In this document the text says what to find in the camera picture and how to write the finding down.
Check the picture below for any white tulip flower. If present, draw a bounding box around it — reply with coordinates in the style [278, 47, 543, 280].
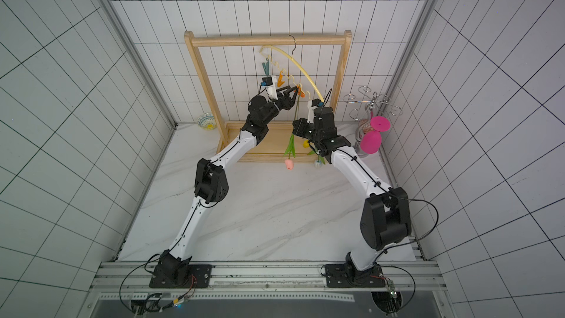
[308, 150, 326, 169]

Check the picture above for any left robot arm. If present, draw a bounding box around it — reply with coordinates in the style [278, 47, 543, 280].
[154, 82, 299, 280]

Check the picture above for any teal clothespin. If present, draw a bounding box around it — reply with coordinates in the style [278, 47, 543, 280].
[262, 60, 271, 76]

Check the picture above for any wooden hanger rack frame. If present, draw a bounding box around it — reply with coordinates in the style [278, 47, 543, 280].
[184, 30, 353, 163]

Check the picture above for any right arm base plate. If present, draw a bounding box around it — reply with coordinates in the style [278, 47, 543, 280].
[321, 253, 387, 289]

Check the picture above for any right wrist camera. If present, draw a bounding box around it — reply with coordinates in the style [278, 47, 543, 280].
[307, 99, 324, 124]

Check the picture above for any pink tulip flower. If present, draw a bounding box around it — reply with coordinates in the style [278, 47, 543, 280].
[284, 97, 300, 170]

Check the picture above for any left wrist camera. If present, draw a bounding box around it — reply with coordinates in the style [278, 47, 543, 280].
[260, 76, 278, 100]

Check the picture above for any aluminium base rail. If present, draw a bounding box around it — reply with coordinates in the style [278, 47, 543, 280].
[79, 259, 456, 317]

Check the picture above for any orange clothespin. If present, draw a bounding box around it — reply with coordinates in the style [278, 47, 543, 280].
[277, 72, 285, 88]
[297, 85, 305, 98]

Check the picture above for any red patterned cup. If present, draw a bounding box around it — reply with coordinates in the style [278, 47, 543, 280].
[356, 119, 374, 140]

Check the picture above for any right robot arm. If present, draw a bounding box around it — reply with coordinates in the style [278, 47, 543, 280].
[293, 107, 412, 272]

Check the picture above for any patterned small bowl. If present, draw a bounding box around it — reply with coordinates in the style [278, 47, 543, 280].
[197, 113, 217, 130]

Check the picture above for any left base cable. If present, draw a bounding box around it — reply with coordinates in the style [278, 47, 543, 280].
[118, 253, 197, 317]

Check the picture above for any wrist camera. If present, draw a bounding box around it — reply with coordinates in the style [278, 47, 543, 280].
[260, 76, 278, 100]
[307, 99, 324, 124]

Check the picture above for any yellow wavy clothes hanger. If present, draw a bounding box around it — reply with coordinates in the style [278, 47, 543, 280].
[258, 37, 328, 102]

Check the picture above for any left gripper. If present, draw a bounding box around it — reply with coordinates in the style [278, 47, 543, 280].
[264, 85, 303, 124]

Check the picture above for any right base cable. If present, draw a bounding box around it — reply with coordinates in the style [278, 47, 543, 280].
[372, 266, 416, 314]

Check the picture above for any silver wire glass rack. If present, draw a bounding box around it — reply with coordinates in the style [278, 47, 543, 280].
[343, 85, 403, 158]

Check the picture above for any base cable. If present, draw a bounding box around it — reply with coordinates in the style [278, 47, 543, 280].
[118, 253, 197, 317]
[372, 266, 416, 314]

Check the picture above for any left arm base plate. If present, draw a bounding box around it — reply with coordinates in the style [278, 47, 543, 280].
[149, 250, 213, 289]

